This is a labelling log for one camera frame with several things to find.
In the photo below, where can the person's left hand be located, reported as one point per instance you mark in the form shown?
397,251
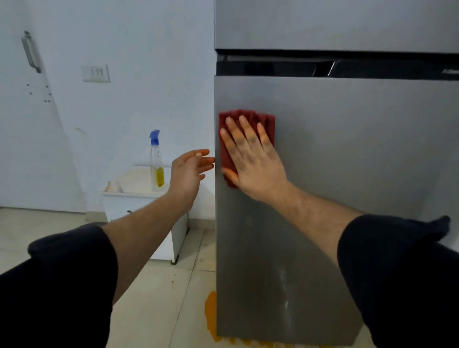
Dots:
186,179

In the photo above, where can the person's right hand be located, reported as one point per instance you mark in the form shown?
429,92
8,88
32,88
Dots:
256,168

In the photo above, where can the spray bottle blue nozzle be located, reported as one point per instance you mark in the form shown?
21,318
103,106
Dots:
157,168

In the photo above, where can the red cloth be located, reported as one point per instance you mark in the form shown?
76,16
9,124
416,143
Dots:
225,157

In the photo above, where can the silver refrigerator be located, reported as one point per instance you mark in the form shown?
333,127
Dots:
358,161

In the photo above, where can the person's left forearm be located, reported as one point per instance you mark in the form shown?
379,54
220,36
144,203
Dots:
71,279

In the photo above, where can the person's right forearm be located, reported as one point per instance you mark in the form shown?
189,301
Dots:
376,258

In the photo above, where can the small white marble table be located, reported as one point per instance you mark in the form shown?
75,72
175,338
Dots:
140,183

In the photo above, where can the white door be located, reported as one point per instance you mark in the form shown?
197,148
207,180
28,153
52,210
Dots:
32,150

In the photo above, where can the white wall switch plate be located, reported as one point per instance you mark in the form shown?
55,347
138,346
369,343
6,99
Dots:
95,73

